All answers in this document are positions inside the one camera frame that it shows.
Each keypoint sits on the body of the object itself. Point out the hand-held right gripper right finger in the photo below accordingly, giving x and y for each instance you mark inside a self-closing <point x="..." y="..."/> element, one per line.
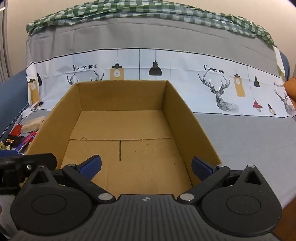
<point x="201" y="168"/>

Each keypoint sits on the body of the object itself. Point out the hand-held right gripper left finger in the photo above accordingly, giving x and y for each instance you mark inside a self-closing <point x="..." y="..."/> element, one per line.
<point x="90" y="167"/>

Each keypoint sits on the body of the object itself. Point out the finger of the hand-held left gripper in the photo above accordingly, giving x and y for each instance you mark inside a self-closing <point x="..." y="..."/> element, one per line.
<point x="39" y="160"/>

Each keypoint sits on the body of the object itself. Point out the beige snack bar packet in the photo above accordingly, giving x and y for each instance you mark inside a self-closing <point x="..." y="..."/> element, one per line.
<point x="32" y="125"/>

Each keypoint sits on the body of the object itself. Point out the brown cardboard box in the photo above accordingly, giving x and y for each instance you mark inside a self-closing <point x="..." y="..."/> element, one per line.
<point x="138" y="127"/>

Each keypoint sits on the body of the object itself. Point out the pink snack packet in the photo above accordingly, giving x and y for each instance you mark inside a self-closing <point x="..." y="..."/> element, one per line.
<point x="31" y="138"/>

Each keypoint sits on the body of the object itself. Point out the olive green snack packet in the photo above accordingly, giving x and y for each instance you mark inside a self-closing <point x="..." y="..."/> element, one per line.
<point x="4" y="146"/>

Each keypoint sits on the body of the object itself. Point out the dark snack packet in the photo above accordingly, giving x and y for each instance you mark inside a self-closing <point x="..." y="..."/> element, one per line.
<point x="11" y="143"/>

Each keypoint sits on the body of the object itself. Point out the grey curtain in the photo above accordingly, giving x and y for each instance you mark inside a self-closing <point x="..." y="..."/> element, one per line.
<point x="3" y="46"/>

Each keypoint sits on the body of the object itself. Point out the grey deer print sheet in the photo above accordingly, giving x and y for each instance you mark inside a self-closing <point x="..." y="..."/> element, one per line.
<point x="185" y="34"/>

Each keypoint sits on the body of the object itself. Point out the green checked cloth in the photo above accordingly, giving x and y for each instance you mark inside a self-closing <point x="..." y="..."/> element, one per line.
<point x="138" y="9"/>

